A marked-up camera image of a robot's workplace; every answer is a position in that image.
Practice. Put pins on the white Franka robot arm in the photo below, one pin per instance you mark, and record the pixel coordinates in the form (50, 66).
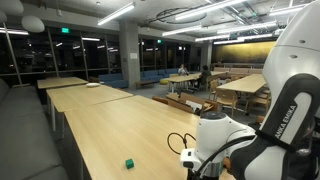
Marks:
(290, 66)

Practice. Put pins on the yellow pouf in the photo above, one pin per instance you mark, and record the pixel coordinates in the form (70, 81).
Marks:
(164, 81)

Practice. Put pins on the blue sofa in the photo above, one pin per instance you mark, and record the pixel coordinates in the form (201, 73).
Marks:
(156, 74)
(113, 80)

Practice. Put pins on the cardboard box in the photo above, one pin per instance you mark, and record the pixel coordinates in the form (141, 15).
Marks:
(178, 104)
(203, 104)

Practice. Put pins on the wooden table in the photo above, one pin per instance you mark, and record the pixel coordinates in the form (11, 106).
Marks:
(180, 78)
(243, 83)
(61, 82)
(86, 96)

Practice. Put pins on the person in white shirt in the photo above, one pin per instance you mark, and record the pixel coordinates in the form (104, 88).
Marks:
(181, 70)

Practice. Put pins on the person in dark clothes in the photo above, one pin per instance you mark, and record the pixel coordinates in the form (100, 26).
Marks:
(204, 74)

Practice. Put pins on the green exit sign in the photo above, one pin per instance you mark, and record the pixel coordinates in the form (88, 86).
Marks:
(65, 30)
(159, 41)

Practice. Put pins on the ceiling light strip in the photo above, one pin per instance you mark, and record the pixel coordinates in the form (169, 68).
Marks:
(181, 30)
(213, 37)
(206, 6)
(116, 13)
(241, 28)

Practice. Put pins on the wooden chair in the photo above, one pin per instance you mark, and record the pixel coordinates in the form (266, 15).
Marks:
(226, 98)
(93, 79)

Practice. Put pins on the white plate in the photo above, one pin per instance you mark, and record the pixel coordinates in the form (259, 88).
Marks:
(92, 85)

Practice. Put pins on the green cube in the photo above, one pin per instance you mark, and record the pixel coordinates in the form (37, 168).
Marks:
(129, 163)

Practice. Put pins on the brown leather seat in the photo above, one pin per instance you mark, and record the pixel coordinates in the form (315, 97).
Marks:
(260, 119)

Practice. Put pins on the grey bench seat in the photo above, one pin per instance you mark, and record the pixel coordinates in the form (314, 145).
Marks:
(26, 133)

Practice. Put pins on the white pendant lamp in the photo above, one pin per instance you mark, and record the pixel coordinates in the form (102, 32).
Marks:
(10, 6)
(33, 24)
(2, 16)

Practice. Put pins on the wrist camera on wooden mount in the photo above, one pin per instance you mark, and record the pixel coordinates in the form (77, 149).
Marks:
(227, 163)

